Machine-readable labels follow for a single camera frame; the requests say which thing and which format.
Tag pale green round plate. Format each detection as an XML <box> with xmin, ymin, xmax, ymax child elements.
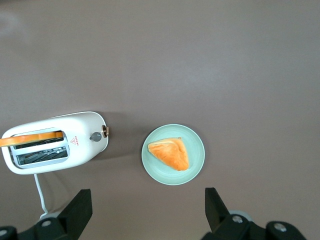
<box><xmin>141</xmin><ymin>123</ymin><xmax>206</xmax><ymax>186</ymax></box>

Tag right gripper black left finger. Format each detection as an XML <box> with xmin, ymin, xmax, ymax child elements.
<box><xmin>0</xmin><ymin>189</ymin><xmax>93</xmax><ymax>240</ymax></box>

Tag white two-slot toaster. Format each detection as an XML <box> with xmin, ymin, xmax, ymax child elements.
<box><xmin>1</xmin><ymin>111</ymin><xmax>111</xmax><ymax>175</ymax></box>

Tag triangular orange bread piece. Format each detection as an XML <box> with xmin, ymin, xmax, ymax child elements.
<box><xmin>147</xmin><ymin>136</ymin><xmax>190</xmax><ymax>172</ymax></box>

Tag orange-crust toast slice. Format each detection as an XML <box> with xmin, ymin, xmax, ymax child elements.
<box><xmin>0</xmin><ymin>131</ymin><xmax>64</xmax><ymax>148</ymax></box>

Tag white toaster power cable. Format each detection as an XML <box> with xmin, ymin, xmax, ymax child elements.
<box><xmin>33</xmin><ymin>173</ymin><xmax>51</xmax><ymax>218</ymax></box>

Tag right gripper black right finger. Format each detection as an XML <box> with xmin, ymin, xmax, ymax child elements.
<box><xmin>201</xmin><ymin>187</ymin><xmax>308</xmax><ymax>240</ymax></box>

